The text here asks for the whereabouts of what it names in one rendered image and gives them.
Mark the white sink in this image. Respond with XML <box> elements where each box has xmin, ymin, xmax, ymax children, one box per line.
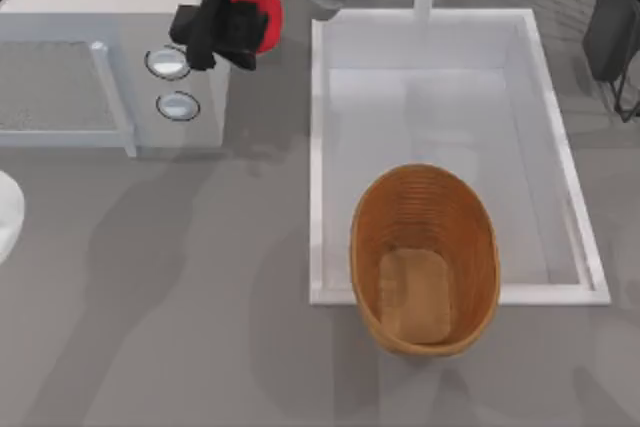
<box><xmin>307</xmin><ymin>7</ymin><xmax>613</xmax><ymax>308</ymax></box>

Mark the white round object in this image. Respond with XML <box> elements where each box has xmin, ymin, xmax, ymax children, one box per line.
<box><xmin>0</xmin><ymin>169</ymin><xmax>27</xmax><ymax>266</ymax></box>

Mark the pale microwave oven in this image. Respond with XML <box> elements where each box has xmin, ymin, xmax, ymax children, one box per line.
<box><xmin>0</xmin><ymin>0</ymin><xmax>232</xmax><ymax>159</ymax></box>

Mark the red round object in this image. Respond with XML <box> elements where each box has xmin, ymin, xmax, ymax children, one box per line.
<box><xmin>229</xmin><ymin>0</ymin><xmax>286</xmax><ymax>55</ymax></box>

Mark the brown wicker basket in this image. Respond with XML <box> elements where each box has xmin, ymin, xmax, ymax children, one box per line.
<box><xmin>349</xmin><ymin>161</ymin><xmax>502</xmax><ymax>361</ymax></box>

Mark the silver microwave knob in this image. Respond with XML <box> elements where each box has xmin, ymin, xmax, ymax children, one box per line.
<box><xmin>154</xmin><ymin>90</ymin><xmax>202</xmax><ymax>124</ymax></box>
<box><xmin>143</xmin><ymin>44</ymin><xmax>193</xmax><ymax>83</ymax></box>

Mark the black wire rack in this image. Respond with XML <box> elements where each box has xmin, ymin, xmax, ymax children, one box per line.
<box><xmin>581</xmin><ymin>0</ymin><xmax>640</xmax><ymax>124</ymax></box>

